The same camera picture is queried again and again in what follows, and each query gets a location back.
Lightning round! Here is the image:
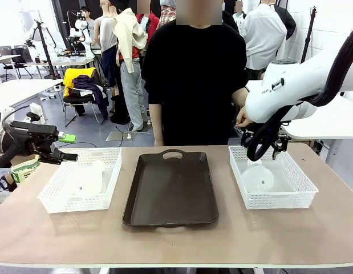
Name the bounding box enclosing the white box under table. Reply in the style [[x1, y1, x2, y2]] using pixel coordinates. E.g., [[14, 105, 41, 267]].
[[29, 102, 46, 125]]

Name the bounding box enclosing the person's left forearm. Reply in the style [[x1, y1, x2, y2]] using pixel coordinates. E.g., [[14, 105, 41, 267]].
[[232, 87, 250, 108]]

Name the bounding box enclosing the metal mannequin base plate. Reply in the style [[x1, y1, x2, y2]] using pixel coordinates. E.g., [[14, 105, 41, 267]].
[[106, 130, 153, 142]]

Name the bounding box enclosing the dark purple jacket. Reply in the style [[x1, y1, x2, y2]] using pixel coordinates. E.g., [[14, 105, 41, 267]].
[[72, 74, 110, 120]]

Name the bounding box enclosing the black light stand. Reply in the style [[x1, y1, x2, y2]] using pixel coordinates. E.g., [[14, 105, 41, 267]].
[[300, 7, 319, 64]]

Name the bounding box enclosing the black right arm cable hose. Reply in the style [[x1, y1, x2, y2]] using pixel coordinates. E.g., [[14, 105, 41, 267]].
[[246, 35, 353, 162]]

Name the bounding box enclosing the black camera tripod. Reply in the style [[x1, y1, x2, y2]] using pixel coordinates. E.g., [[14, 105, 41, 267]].
[[33, 19, 59, 80]]

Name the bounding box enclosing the yellow cloth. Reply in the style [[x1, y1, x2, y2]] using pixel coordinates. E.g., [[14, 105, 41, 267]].
[[63, 67, 97, 98]]

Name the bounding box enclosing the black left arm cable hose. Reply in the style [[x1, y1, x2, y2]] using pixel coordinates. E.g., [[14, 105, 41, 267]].
[[0, 105, 31, 171]]

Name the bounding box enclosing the black office chair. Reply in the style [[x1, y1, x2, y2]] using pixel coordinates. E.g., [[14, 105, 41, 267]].
[[3, 48, 34, 80]]

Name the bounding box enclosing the mannequin with white tank top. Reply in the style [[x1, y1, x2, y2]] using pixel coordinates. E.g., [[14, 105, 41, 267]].
[[93, 0, 119, 98]]

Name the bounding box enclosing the white side table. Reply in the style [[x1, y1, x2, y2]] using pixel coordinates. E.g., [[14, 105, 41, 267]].
[[0, 79, 64, 115]]

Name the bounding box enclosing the white perforated plastic basket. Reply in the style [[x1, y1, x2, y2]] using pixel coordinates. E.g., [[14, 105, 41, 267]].
[[36, 147, 123, 214], [228, 144, 319, 211]]

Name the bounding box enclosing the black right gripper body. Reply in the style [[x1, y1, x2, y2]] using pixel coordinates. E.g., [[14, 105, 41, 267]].
[[240, 127, 289, 152]]

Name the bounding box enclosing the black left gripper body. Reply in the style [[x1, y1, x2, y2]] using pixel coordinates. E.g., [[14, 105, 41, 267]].
[[10, 120, 62, 166]]

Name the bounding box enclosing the translucent plastic conical flask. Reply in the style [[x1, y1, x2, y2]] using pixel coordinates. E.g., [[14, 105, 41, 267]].
[[69, 159, 107, 198], [241, 158, 275, 194]]

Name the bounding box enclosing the person's right forearm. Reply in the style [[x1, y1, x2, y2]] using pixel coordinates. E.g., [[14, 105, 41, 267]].
[[149, 103, 165, 142]]

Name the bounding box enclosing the plaid shirt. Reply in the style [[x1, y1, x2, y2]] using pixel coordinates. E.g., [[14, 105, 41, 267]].
[[156, 5, 177, 29]]

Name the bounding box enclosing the person in red garment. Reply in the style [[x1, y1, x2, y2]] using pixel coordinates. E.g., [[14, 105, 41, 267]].
[[136, 5, 160, 48]]

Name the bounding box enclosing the person in black shirt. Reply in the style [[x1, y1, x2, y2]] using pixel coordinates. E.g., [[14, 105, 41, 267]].
[[141, 0, 249, 147]]

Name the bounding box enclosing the person's left hand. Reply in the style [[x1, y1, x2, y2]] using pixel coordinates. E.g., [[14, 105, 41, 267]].
[[235, 106, 255, 128]]

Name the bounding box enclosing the mannequin with cream jacket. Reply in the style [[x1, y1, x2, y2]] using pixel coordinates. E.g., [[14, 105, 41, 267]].
[[112, 0, 151, 132]]

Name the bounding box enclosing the mannequin with black jacket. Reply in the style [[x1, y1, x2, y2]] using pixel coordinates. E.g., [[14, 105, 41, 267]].
[[274, 4, 297, 41]]

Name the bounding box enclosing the background work desk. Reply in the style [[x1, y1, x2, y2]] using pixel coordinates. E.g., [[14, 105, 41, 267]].
[[25, 55, 95, 78]]

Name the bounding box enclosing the green and white paper bag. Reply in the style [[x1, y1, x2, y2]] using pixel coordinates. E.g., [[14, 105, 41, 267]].
[[10, 155, 42, 186]]

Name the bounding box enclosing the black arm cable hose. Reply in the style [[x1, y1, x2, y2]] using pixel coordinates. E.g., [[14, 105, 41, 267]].
[[0, 105, 31, 171], [246, 35, 353, 162]]

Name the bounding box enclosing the black metal chair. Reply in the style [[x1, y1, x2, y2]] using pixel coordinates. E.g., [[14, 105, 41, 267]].
[[63, 94, 106, 128]]

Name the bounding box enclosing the dark brown plastic tray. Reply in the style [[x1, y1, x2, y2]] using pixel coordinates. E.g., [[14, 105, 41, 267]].
[[122, 148, 220, 228]]

